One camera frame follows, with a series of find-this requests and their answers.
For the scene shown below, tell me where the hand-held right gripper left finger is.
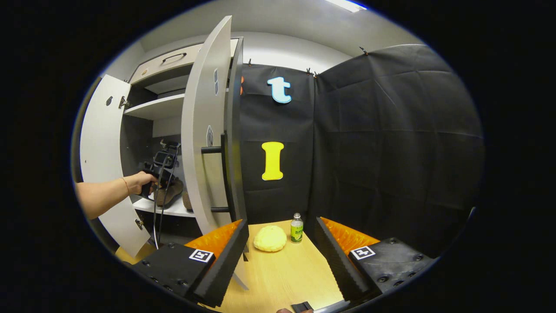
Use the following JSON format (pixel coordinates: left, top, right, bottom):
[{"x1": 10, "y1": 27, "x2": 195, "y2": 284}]
[{"x1": 132, "y1": 219, "x2": 250, "y2": 308}]

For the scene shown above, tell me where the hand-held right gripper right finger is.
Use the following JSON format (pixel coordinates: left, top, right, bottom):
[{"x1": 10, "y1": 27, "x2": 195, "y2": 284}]
[{"x1": 313, "y1": 216, "x2": 438, "y2": 303}]

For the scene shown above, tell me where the white shoe cabinet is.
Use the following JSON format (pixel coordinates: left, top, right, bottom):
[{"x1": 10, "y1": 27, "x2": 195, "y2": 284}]
[{"x1": 119, "y1": 37, "x2": 248, "y2": 244}]

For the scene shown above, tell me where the white cabinet door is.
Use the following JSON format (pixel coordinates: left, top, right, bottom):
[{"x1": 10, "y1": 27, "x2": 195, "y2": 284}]
[
  {"x1": 79, "y1": 74, "x2": 153, "y2": 258},
  {"x1": 181, "y1": 15, "x2": 250, "y2": 291}
]

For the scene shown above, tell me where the beige cabinet drawer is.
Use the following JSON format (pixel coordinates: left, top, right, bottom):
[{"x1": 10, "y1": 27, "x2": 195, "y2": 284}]
[{"x1": 129, "y1": 38, "x2": 239, "y2": 85}]

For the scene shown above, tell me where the yellow round sponge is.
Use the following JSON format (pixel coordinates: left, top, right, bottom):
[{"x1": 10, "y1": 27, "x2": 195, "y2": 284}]
[{"x1": 253, "y1": 225, "x2": 288, "y2": 253}]

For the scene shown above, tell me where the green label clear bottle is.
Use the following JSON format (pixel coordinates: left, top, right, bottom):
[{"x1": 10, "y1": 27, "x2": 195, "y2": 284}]
[{"x1": 290, "y1": 213, "x2": 304, "y2": 243}]

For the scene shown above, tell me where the black backdrop cloth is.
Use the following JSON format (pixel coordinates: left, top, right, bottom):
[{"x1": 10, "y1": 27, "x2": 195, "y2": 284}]
[{"x1": 238, "y1": 43, "x2": 485, "y2": 257}]

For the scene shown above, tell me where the black door handle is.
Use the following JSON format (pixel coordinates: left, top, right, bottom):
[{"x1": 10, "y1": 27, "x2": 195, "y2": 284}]
[{"x1": 201, "y1": 133, "x2": 231, "y2": 213}]

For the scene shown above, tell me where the black cable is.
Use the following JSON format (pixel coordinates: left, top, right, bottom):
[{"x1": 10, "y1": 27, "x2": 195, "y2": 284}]
[
  {"x1": 157, "y1": 146, "x2": 181, "y2": 248},
  {"x1": 152, "y1": 161, "x2": 170, "y2": 240}
]

